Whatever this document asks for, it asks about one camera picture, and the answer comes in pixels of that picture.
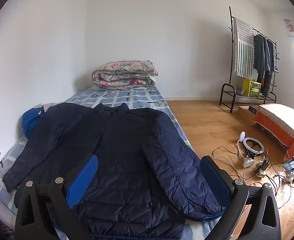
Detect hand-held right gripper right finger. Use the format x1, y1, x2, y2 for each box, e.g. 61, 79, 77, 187
199, 156, 281, 240

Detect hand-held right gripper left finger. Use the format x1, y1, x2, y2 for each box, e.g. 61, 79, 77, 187
14, 154, 99, 240

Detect navy puffer jacket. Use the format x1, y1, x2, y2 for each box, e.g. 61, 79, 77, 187
2, 102, 226, 240

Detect black metal clothes rack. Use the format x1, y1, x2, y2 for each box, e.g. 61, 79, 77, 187
219, 6, 280, 113

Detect hanging clothes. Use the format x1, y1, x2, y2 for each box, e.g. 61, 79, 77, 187
232, 17, 255, 79

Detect blue and white cloth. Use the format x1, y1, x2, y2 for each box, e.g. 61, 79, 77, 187
22, 104, 55, 139

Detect yellow box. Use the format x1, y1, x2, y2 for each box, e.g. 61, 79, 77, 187
242, 78, 262, 98

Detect bed with blue checked sheet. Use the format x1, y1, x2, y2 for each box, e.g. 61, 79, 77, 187
0, 85, 227, 240

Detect folded floral quilt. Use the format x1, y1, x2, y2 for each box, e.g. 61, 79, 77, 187
92, 60, 159, 90

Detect dark green hanging shirt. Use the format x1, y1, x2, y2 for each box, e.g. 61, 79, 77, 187
253, 34, 266, 78

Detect blue denim hanging garment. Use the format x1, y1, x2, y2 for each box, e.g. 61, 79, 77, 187
263, 37, 276, 98

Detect white ring light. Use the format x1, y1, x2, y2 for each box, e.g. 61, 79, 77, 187
238, 131, 265, 159

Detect tangle of cables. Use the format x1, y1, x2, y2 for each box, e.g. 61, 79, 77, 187
211, 144, 294, 199

